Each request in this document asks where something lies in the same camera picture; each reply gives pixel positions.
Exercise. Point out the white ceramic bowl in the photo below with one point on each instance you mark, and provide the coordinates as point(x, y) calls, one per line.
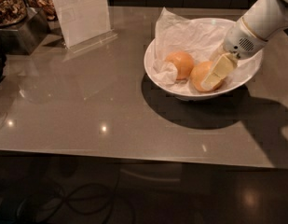
point(246, 71)

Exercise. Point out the metal square nut container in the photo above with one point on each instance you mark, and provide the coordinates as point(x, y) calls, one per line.
point(22, 28)

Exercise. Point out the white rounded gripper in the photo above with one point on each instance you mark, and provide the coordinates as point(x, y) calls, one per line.
point(240, 41)

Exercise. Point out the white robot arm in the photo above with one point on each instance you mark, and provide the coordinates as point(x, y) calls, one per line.
point(267, 17)

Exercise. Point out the orange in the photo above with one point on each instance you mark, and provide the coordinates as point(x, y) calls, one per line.
point(183, 62)
point(198, 73)

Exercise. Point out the clear acrylic sign holder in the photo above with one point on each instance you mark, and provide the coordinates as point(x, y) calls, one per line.
point(84, 23)

